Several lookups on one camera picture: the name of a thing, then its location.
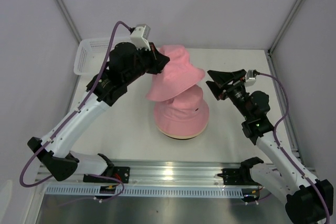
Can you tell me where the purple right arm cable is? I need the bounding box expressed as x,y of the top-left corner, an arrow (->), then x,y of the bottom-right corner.
230,73 -> 331,224

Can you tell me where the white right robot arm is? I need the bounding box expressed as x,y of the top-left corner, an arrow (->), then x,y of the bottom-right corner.
206,69 -> 334,223

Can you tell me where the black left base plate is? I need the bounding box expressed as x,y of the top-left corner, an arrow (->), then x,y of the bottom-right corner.
83,166 -> 130,184

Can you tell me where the beige bucket hat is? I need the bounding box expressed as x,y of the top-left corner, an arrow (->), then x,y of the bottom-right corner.
157,125 -> 207,138

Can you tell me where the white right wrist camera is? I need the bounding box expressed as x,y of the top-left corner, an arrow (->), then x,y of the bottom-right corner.
245,70 -> 259,87

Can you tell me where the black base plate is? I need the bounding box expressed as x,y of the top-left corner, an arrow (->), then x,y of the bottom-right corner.
83,166 -> 130,184
216,167 -> 268,186

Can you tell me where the black bucket hat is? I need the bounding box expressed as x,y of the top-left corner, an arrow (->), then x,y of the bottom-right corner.
170,137 -> 194,141

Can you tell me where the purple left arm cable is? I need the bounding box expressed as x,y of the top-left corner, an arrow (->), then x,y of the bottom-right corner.
19,20 -> 137,206

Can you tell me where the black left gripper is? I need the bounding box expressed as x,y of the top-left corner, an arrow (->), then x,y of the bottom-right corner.
123,42 -> 170,86

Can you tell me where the aluminium corner post left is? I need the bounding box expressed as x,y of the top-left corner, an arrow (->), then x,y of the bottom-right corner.
54,0 -> 82,44

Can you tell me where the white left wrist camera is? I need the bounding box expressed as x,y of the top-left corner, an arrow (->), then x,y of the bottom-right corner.
130,24 -> 151,51

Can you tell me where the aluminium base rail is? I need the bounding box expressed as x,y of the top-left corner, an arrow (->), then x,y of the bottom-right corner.
34,157 -> 240,187

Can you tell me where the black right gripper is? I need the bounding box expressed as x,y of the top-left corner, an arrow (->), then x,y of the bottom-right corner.
206,69 -> 251,120

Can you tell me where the pink bucket hat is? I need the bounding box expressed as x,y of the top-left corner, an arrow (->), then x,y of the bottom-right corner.
146,45 -> 205,102
154,85 -> 209,136

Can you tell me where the white plastic basket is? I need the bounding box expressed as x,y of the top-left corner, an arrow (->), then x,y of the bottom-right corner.
72,37 -> 132,77

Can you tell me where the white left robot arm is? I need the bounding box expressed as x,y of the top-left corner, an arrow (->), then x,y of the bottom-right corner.
27,42 -> 170,183

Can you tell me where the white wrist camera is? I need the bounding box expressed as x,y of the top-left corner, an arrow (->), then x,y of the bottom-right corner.
130,24 -> 151,51
245,70 -> 259,87

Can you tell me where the aluminium corner post right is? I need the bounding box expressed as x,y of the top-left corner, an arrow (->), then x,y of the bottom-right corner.
267,0 -> 306,57

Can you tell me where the aluminium corner post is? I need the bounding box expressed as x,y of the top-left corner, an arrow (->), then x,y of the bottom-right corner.
54,0 -> 82,44
267,0 -> 306,57

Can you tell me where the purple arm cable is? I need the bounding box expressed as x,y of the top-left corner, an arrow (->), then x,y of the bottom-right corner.
19,20 -> 137,206
230,73 -> 331,224

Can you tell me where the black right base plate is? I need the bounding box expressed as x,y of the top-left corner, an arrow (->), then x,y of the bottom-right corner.
216,167 -> 268,186

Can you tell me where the white slotted cable duct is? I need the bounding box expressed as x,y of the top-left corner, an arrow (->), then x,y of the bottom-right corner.
45,185 -> 244,199

